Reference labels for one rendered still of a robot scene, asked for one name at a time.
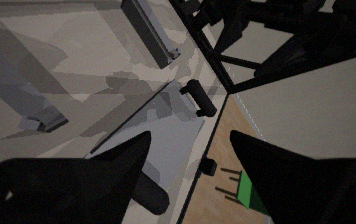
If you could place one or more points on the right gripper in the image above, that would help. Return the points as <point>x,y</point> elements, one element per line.
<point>322,35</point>

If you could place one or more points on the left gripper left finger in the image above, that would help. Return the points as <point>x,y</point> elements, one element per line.
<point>103,184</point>

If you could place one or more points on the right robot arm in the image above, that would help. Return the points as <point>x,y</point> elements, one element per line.
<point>211,14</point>

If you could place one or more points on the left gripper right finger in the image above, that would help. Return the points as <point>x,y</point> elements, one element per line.
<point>295,189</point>

